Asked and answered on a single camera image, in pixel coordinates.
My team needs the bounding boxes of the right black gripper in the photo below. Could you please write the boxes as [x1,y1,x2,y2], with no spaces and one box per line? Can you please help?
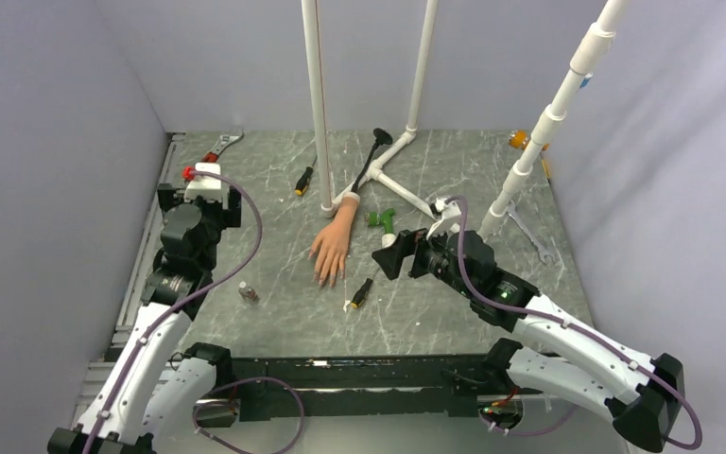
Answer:
[372,218,476,299]

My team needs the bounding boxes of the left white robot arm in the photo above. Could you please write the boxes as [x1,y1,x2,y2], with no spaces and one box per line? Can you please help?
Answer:
[46,183,248,453]

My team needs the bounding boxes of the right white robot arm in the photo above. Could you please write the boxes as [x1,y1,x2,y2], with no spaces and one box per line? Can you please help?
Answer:
[372,229,702,453]

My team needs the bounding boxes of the black yellow screwdriver near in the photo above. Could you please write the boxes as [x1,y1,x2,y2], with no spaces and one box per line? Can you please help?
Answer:
[342,271,379,313]

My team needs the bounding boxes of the black yellow screwdriver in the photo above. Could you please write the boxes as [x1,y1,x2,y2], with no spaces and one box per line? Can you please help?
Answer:
[342,271,379,313]
[294,157,318,197]

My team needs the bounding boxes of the mannequin practice hand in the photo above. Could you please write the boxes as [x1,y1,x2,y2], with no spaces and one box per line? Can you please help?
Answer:
[308,192,360,288]

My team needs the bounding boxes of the black yellow screwdriver far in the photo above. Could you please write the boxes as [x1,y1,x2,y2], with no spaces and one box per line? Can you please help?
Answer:
[294,157,318,197]

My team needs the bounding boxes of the silver combination wrench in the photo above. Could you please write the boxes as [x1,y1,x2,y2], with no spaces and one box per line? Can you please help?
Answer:
[506,201,555,266]

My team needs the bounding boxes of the orange yellow tool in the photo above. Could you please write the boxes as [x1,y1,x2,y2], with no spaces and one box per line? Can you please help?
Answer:
[508,130,551,181]

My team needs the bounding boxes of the red adjustable wrench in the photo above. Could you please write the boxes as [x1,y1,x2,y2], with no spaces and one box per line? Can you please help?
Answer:
[201,129,245,163]

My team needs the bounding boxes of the white angled PVC pole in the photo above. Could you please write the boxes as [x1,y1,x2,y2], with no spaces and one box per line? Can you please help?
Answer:
[477,0,628,236]

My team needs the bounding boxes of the green hose nozzle fitting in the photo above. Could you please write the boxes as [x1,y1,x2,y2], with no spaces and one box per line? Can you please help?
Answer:
[364,208,396,248]

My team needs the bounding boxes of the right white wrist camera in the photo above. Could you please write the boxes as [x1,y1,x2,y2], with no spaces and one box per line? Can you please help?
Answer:
[427,196,461,237]

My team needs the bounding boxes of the white PVC pipe frame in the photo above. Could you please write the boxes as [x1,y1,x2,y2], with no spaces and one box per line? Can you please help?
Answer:
[301,0,490,240]

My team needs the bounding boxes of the black suction mount stalk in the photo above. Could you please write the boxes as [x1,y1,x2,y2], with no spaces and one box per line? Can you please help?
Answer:
[350,128,393,194]

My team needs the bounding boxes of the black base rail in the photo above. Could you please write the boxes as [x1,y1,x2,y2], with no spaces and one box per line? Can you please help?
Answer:
[168,340,545,422]

